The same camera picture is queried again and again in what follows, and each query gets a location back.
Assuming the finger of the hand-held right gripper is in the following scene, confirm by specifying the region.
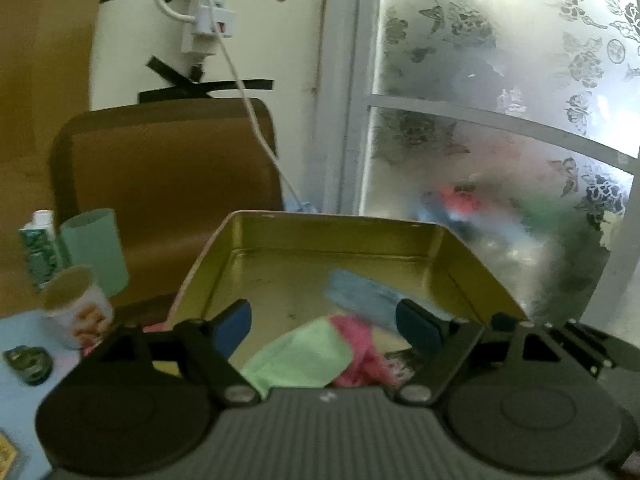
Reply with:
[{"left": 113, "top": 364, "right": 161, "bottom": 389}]
[{"left": 547, "top": 320, "right": 618, "bottom": 377}]

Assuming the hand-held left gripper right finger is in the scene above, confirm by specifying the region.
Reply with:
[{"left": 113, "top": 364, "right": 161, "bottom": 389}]
[{"left": 395, "top": 299, "right": 571, "bottom": 406}]

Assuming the blue face mask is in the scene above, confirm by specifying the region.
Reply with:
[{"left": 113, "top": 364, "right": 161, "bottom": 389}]
[{"left": 325, "top": 269, "right": 453, "bottom": 333}]

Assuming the black tape strip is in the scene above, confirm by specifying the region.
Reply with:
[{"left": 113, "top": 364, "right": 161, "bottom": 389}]
[
  {"left": 139, "top": 79, "right": 275, "bottom": 103},
  {"left": 146, "top": 57, "right": 211, "bottom": 98}
]

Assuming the wooden panel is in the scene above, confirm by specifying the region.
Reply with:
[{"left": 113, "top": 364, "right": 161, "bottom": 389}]
[{"left": 0, "top": 0, "right": 108, "bottom": 321}]

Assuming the pink biscuit tin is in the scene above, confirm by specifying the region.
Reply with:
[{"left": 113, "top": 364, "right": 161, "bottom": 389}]
[{"left": 167, "top": 210, "right": 528, "bottom": 391}]

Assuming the brown chair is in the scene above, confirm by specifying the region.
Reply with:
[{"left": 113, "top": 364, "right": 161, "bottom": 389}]
[{"left": 48, "top": 97, "right": 286, "bottom": 321}]

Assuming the green drink carton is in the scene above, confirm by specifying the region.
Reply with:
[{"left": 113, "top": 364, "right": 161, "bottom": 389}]
[{"left": 19, "top": 210, "right": 66, "bottom": 291}]

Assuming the pink fluffy scrunchie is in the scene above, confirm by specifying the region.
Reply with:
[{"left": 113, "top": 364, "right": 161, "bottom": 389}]
[{"left": 327, "top": 315, "right": 406, "bottom": 388}]

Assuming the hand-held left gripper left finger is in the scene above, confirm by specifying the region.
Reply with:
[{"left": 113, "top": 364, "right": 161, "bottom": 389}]
[{"left": 82, "top": 299, "right": 262, "bottom": 407}]

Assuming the frosted patterned window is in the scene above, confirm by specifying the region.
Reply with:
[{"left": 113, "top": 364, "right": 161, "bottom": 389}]
[{"left": 345, "top": 0, "right": 640, "bottom": 321}]

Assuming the paper snack cup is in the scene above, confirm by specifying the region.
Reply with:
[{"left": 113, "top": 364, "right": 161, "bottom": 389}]
[{"left": 42, "top": 266, "right": 115, "bottom": 351}]

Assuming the white power strip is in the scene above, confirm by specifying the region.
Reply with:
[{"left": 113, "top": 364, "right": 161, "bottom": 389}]
[{"left": 181, "top": 0, "right": 236, "bottom": 58}]

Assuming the yellow card pack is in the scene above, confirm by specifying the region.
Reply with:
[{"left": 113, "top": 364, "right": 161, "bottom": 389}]
[{"left": 0, "top": 432, "right": 23, "bottom": 473}]

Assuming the thin white cable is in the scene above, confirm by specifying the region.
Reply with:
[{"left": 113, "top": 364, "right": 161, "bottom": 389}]
[{"left": 217, "top": 35, "right": 303, "bottom": 208}]

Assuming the green plastic cup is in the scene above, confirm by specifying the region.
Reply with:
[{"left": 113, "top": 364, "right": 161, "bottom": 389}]
[{"left": 60, "top": 208, "right": 128, "bottom": 296}]

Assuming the green cloth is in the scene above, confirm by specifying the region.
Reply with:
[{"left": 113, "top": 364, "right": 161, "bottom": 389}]
[{"left": 240, "top": 317, "right": 353, "bottom": 401}]

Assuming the dark green small object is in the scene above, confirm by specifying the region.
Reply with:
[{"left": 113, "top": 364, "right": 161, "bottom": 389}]
[{"left": 2, "top": 346, "right": 53, "bottom": 387}]

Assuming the cartoon printed tablecloth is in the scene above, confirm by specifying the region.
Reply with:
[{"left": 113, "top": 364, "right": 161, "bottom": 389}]
[{"left": 0, "top": 305, "right": 176, "bottom": 480}]

